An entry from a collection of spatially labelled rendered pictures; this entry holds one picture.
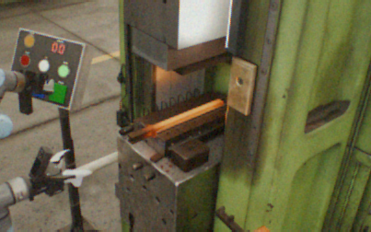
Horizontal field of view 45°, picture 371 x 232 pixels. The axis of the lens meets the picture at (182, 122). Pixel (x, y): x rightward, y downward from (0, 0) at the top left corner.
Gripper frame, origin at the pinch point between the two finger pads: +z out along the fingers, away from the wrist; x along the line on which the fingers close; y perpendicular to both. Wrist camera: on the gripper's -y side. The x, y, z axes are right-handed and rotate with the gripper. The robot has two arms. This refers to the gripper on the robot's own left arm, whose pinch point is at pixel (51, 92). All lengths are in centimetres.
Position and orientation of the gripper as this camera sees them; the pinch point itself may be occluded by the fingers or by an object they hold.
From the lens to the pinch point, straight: 190.3
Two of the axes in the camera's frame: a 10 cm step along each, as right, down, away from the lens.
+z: 3.4, 0.1, 9.4
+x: -9.1, -2.6, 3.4
